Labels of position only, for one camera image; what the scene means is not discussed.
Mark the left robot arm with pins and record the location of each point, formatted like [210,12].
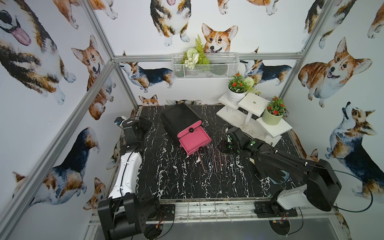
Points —
[122,214]

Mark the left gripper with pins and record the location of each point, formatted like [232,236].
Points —
[132,126]

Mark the dark blue pencil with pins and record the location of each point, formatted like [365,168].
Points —
[220,161]

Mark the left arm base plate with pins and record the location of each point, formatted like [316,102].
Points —
[160,213]

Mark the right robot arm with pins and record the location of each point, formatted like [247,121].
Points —
[320,187]

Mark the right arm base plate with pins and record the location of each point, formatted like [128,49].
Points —
[272,210]

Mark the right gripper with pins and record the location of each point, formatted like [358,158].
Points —
[223,146]

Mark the white pot red flowers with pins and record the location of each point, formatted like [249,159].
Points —
[238,87]

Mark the white tiered display stand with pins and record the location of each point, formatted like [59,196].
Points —
[247,116]

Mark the white wire wall basket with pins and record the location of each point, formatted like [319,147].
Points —
[221,66]

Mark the black drawer cabinet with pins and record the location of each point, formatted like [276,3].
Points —
[177,118]

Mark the green pot red flowers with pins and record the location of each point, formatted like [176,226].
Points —
[274,111]

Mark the green fern white flowers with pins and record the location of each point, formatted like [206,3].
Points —
[195,56]

